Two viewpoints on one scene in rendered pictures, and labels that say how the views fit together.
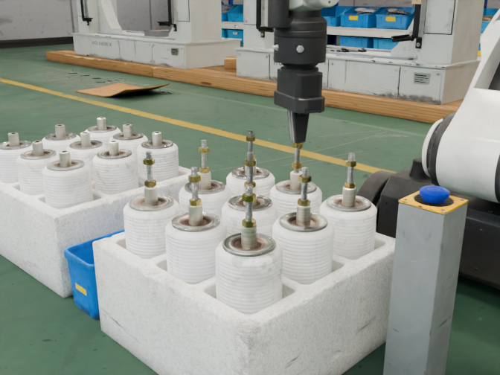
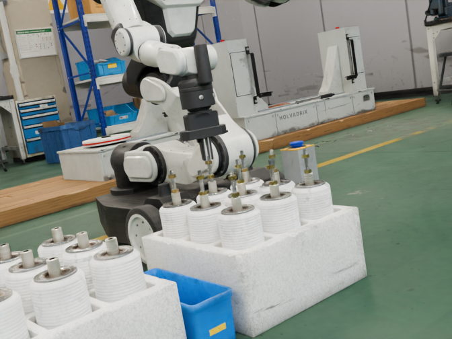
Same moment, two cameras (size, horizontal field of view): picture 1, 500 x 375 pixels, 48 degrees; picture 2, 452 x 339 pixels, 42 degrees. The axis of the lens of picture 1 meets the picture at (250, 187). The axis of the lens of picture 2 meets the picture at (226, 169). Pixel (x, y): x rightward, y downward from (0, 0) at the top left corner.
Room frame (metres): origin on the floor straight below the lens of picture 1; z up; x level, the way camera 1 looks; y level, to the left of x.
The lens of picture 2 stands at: (0.76, 1.42, 0.54)
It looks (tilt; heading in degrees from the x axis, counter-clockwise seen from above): 9 degrees down; 276
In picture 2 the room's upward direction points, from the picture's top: 10 degrees counter-clockwise
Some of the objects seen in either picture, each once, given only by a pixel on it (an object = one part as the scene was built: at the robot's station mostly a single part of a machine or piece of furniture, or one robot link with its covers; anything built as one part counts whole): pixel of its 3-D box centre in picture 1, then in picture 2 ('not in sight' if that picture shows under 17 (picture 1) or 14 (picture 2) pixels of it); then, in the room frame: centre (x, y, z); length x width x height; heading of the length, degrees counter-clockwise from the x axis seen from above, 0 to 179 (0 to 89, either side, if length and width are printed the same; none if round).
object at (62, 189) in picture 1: (70, 206); (122, 298); (1.12, 0.38, 0.16); 0.10 x 0.10 x 0.18
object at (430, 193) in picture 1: (434, 196); (296, 144); (0.74, -0.26, 0.32); 0.04 x 0.04 x 0.02
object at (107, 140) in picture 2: not in sight; (106, 140); (1.87, -2.13, 0.29); 0.30 x 0.30 x 0.06
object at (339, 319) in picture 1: (249, 288); (253, 256); (0.89, 0.00, 0.09); 0.39 x 0.39 x 0.18; 45
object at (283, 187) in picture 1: (295, 187); (213, 192); (0.97, -0.08, 0.25); 0.08 x 0.08 x 0.01
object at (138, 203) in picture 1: (151, 203); (237, 210); (0.89, 0.17, 0.25); 0.08 x 0.08 x 0.01
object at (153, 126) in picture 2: not in sight; (128, 109); (1.74, -2.30, 0.45); 0.82 x 0.57 x 0.74; 45
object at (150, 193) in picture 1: (151, 196); (237, 204); (0.89, 0.17, 0.26); 0.02 x 0.02 x 0.03
